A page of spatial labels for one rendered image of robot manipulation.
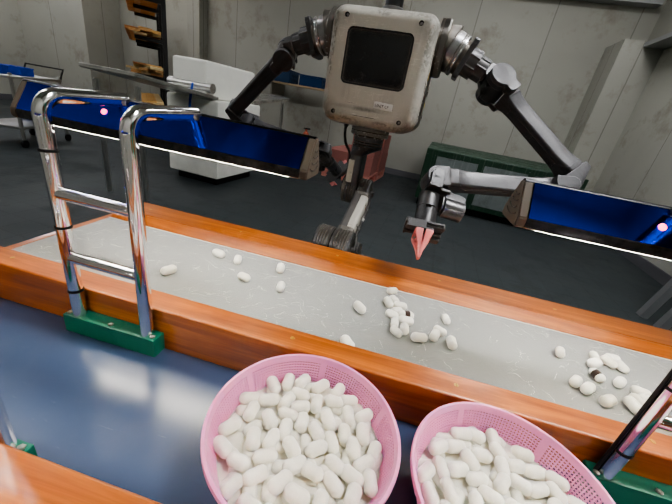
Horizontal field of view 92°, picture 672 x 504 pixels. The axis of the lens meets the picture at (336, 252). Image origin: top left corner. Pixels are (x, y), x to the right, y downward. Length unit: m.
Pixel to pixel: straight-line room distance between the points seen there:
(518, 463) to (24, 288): 0.96
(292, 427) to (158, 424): 0.22
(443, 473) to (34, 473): 0.48
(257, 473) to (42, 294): 0.60
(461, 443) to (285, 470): 0.26
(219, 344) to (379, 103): 0.85
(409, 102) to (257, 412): 0.94
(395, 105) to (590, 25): 6.66
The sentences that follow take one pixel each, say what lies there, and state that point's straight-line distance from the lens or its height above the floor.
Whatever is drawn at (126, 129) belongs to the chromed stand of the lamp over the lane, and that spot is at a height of 1.09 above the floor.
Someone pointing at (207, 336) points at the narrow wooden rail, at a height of 0.74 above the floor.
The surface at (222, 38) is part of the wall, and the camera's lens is 8.88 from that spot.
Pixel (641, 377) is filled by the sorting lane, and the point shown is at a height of 0.74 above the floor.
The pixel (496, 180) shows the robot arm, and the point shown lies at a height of 1.05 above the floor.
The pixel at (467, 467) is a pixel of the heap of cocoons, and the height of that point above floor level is 0.74.
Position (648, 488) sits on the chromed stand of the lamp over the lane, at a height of 0.71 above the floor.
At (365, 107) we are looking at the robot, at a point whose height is 1.18.
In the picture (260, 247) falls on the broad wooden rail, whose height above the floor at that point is 0.76.
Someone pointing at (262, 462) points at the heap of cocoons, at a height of 0.74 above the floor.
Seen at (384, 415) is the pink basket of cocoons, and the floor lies 0.76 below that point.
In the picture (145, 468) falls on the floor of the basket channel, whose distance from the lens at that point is 0.60.
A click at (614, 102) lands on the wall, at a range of 7.04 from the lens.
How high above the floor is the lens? 1.17
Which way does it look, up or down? 24 degrees down
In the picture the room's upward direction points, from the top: 10 degrees clockwise
